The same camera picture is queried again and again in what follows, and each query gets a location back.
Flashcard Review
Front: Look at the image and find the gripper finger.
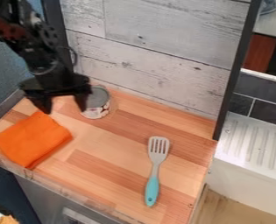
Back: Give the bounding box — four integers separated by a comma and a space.
73, 91, 91, 114
24, 94, 53, 116

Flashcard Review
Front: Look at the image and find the white can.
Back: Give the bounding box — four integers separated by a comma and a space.
79, 84, 112, 120

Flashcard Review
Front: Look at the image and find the white dish rack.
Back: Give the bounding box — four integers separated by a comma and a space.
213, 111, 276, 187

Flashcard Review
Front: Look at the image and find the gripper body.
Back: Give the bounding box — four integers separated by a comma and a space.
18, 67, 94, 98

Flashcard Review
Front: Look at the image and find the grey spatula with teal handle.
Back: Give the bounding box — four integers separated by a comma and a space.
143, 136, 172, 208

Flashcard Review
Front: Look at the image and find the orange cloth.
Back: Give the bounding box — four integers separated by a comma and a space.
0, 110, 74, 170

